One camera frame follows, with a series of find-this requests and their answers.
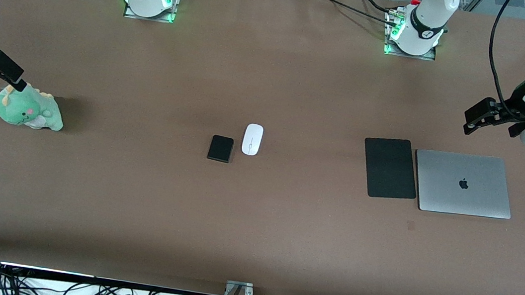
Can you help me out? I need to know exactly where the black phone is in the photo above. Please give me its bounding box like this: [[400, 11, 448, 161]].
[[206, 134, 236, 164]]

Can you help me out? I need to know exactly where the white computer mouse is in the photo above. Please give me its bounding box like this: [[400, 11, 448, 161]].
[[241, 123, 264, 157]]

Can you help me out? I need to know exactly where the black mouse pad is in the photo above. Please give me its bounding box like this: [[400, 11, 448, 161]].
[[358, 135, 424, 203]]

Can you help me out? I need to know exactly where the green dinosaur plush toy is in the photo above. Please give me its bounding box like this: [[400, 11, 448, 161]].
[[0, 80, 69, 133]]

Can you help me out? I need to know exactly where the silver closed laptop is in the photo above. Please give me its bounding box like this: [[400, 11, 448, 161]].
[[409, 148, 518, 221]]

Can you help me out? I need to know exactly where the brown table cover sheet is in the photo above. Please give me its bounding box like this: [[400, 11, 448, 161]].
[[0, 0, 525, 295]]

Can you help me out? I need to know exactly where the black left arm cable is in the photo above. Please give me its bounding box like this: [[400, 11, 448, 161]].
[[481, 0, 525, 113]]

